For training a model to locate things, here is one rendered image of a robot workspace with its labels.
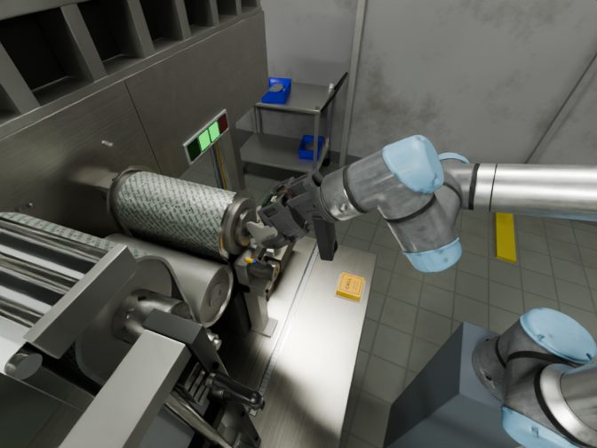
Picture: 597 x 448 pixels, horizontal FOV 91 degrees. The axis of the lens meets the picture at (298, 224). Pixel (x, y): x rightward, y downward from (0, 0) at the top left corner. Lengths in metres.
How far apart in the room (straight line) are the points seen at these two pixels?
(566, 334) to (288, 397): 0.58
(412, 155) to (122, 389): 0.36
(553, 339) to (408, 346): 1.22
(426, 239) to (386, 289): 1.64
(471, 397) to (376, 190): 0.62
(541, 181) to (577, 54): 2.09
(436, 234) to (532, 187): 0.15
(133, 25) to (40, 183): 0.39
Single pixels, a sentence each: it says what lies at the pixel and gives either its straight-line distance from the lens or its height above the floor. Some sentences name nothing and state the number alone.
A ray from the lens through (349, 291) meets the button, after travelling 0.90.
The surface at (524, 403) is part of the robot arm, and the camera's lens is 0.71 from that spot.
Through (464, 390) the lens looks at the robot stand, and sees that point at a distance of 0.90.
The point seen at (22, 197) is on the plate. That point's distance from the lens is 0.69.
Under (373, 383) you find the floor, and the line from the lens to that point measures 1.79.
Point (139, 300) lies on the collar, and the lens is 0.41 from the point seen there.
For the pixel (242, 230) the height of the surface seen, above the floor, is 1.27.
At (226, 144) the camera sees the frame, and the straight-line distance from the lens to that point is 1.56.
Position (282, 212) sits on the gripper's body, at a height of 1.36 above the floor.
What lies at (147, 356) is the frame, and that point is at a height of 1.44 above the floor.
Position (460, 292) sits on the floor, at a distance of 2.22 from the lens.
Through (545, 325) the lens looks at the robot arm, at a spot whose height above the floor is 1.13.
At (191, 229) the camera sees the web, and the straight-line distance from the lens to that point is 0.59.
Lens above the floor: 1.68
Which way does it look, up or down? 46 degrees down
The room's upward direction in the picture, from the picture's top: straight up
